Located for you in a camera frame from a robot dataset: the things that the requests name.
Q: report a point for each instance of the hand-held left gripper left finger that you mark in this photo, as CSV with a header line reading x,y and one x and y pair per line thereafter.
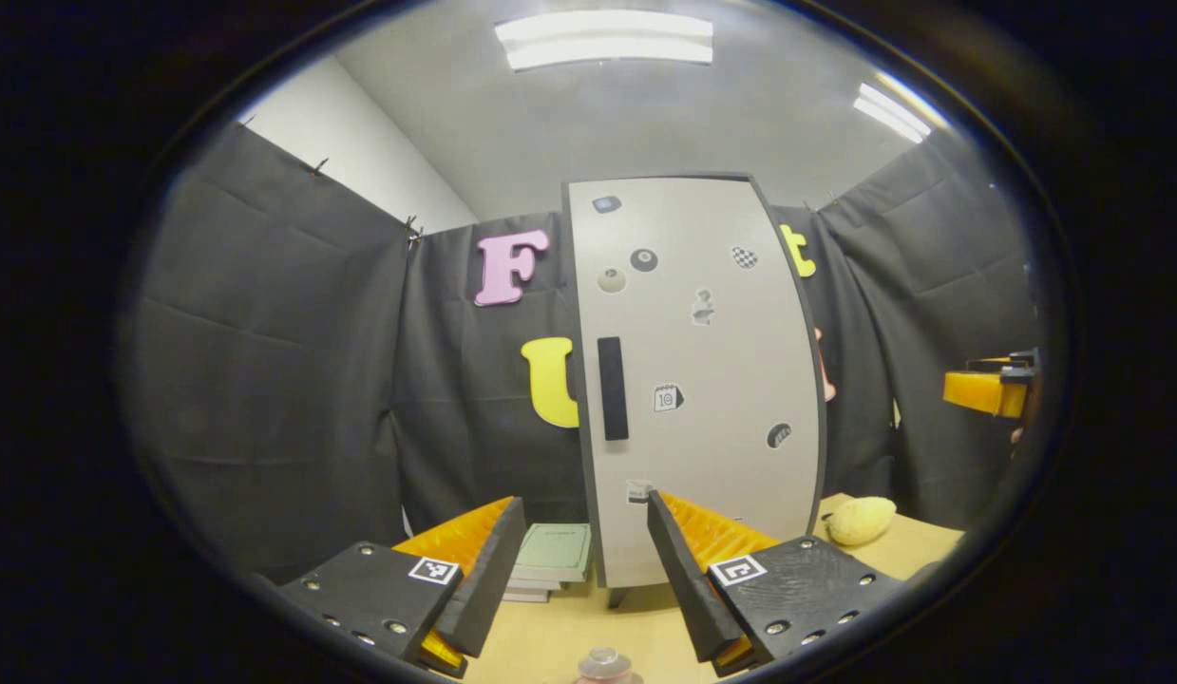
x,y
488,579

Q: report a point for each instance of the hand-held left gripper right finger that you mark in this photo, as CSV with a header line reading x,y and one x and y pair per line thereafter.
x,y
683,579

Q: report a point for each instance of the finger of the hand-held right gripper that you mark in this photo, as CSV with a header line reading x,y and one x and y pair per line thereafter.
x,y
982,394
1011,361

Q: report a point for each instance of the grey cabinet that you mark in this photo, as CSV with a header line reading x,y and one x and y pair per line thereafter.
x,y
620,598

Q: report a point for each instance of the clear bottle pink label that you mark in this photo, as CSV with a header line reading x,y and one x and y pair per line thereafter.
x,y
607,667

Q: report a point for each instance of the beige cabinet door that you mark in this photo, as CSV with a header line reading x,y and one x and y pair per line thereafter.
x,y
721,380

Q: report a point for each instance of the white book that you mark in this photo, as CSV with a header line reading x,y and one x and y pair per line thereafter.
x,y
526,593

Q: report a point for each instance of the yellow lumpy toy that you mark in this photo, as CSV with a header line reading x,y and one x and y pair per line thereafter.
x,y
862,521

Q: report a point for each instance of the small ceiling light panel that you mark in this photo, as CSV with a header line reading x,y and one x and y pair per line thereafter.
x,y
892,112

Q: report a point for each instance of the black backdrop cloth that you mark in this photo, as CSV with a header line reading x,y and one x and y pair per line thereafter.
x,y
265,380

